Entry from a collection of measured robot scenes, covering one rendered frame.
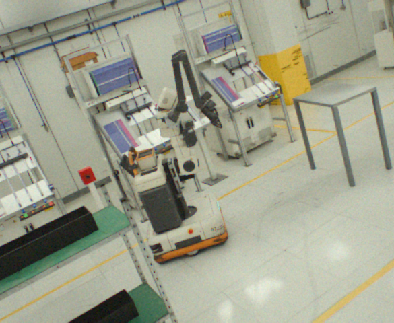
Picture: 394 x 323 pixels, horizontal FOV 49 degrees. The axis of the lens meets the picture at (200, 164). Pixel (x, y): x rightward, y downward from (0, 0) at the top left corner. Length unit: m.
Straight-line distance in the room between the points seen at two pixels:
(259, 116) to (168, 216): 2.49
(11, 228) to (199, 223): 2.06
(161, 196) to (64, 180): 3.11
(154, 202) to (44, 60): 3.34
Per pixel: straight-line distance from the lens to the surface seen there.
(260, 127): 5.68
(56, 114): 6.34
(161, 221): 3.62
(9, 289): 2.32
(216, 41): 5.49
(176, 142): 3.59
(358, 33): 9.28
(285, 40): 7.37
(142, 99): 4.99
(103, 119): 4.90
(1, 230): 4.80
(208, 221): 3.61
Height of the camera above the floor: 1.84
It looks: 18 degrees down
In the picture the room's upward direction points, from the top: 19 degrees counter-clockwise
